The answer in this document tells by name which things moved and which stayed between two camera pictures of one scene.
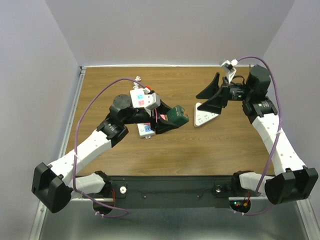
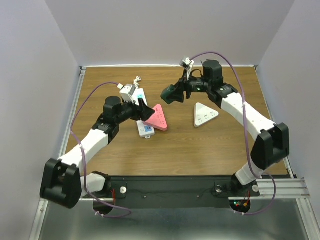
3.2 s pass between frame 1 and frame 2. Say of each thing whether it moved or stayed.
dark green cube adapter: moved
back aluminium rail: stayed
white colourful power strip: stayed
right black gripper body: moved
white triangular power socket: stayed
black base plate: stayed
